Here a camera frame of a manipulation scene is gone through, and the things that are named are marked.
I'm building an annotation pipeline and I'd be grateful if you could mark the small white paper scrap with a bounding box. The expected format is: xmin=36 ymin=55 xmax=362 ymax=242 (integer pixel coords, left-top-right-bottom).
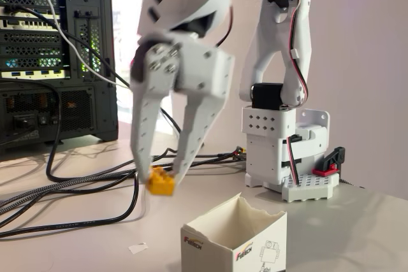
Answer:
xmin=127 ymin=241 xmax=149 ymax=255

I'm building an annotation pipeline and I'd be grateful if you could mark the thin white cable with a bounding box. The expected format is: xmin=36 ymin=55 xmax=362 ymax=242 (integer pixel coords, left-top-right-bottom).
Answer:
xmin=29 ymin=0 xmax=132 ymax=90

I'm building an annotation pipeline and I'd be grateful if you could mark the white cardboard box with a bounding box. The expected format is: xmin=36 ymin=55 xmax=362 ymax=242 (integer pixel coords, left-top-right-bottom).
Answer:
xmin=180 ymin=192 xmax=288 ymax=272

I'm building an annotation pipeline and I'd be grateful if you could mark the yellow toy brick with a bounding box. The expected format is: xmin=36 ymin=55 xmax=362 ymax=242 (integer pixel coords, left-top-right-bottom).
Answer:
xmin=145 ymin=166 xmax=177 ymax=197

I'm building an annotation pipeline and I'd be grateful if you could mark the black looped power cable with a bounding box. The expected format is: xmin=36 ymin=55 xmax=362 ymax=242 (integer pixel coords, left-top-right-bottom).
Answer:
xmin=0 ymin=77 xmax=179 ymax=184

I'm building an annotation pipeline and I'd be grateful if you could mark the thick black printed cable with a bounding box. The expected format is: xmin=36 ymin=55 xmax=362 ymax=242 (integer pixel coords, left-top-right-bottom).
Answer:
xmin=0 ymin=154 xmax=248 ymax=240

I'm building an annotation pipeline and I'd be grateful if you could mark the braided grey cable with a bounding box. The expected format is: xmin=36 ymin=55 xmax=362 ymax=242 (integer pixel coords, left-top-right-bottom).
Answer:
xmin=0 ymin=150 xmax=248 ymax=219
xmin=0 ymin=147 xmax=248 ymax=211

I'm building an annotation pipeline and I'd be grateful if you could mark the black computer tower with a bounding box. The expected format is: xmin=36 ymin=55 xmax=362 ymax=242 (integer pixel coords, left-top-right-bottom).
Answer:
xmin=0 ymin=0 xmax=120 ymax=155

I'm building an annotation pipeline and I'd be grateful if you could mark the black and red clamp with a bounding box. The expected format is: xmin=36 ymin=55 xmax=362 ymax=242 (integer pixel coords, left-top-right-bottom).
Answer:
xmin=312 ymin=146 xmax=347 ymax=176

